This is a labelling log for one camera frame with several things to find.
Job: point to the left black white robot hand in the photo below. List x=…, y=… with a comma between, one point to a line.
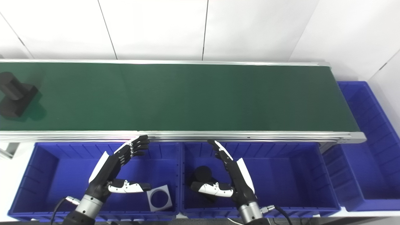
x=107, y=170

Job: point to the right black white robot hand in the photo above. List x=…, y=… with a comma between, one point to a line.
x=239, y=181

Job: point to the black cylinder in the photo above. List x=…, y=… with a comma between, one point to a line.
x=15, y=97
x=203, y=173

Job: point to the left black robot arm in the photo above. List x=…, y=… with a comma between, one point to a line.
x=86, y=209

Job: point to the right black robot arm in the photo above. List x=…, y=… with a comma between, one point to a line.
x=251, y=214

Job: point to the blue plastic bin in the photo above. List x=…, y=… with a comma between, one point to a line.
x=281, y=178
x=68, y=175
x=372, y=162

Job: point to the green conveyor belt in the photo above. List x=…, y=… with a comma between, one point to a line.
x=187, y=97
x=218, y=136

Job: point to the aluminium conveyor leg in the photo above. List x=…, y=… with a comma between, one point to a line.
x=7, y=150
x=326, y=147

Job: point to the grey square plate with hole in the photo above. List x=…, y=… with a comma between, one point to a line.
x=151, y=200

